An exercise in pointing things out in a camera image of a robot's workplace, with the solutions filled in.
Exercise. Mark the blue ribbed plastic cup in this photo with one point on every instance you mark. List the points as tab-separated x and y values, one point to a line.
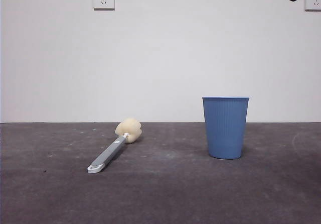
225	128

